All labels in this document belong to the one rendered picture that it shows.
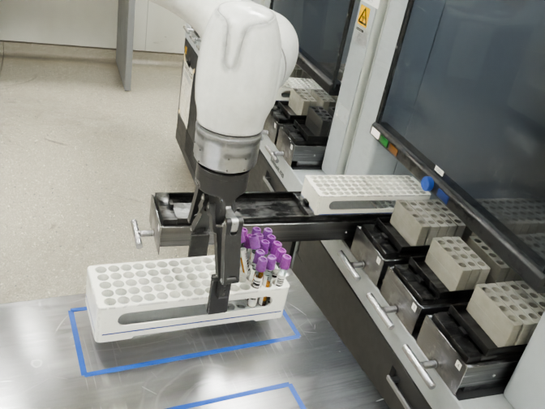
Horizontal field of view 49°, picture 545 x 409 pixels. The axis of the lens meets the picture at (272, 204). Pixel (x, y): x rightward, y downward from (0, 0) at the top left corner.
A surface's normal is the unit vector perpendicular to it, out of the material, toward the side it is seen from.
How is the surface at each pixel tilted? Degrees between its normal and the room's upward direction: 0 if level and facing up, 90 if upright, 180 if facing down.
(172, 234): 90
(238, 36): 77
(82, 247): 0
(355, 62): 90
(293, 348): 0
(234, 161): 90
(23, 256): 0
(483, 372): 90
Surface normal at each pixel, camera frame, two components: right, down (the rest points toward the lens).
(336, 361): 0.17, -0.86
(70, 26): 0.31, 0.51
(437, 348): -0.94, 0.01
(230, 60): -0.19, 0.31
